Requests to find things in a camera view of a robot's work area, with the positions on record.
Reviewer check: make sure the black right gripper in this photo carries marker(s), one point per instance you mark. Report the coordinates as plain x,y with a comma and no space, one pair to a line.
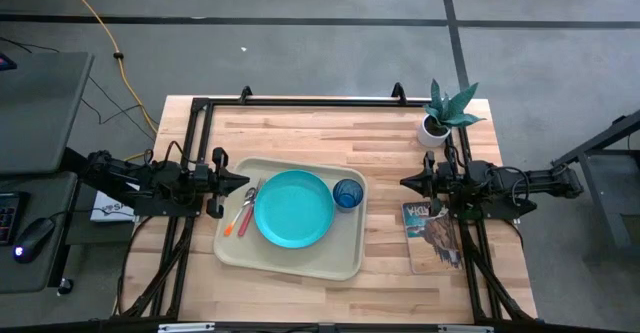
436,183

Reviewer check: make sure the white printed booklet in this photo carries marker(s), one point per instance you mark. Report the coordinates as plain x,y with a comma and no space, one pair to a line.
107,208

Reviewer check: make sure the wooden board with landscape print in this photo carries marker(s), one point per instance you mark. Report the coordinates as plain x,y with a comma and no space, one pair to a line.
432,243

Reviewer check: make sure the dark desk top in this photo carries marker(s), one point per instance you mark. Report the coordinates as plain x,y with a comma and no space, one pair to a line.
40,273

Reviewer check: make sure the small lit screen device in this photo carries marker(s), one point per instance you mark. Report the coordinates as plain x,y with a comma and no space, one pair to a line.
6,63

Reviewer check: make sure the blue faceted plastic cup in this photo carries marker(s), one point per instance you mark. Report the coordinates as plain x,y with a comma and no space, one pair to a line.
348,194

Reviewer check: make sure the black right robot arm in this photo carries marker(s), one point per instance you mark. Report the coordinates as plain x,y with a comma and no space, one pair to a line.
545,180

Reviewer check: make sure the black caster wheel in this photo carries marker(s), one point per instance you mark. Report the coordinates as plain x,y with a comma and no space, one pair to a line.
65,286

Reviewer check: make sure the teal plate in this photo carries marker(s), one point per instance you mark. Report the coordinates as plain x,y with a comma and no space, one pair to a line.
295,208

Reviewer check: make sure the beige plastic tray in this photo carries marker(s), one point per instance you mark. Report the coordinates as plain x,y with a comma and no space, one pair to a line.
300,265

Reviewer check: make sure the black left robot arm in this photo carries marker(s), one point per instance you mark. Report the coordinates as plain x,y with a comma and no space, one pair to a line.
165,178

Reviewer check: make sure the black keyboard with lit keys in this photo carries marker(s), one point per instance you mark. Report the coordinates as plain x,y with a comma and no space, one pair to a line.
7,218

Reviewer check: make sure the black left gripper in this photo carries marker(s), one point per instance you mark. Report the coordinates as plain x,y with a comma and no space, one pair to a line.
217,183

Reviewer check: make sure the silver metal bracket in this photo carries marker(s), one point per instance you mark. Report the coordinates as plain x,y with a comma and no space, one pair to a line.
466,329
186,328

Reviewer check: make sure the black computer mouse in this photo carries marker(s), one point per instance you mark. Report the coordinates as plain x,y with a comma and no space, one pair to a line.
32,238

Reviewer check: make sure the black metal table frame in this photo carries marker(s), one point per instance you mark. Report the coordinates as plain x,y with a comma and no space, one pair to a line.
300,102

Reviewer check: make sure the grey raised desk panel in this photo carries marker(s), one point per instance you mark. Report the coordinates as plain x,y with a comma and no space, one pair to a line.
40,113

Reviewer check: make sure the dark metal side table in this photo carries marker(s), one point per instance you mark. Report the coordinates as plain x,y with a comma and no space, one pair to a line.
607,198

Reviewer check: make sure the green plant in white pot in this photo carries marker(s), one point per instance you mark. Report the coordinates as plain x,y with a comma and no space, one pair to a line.
432,133

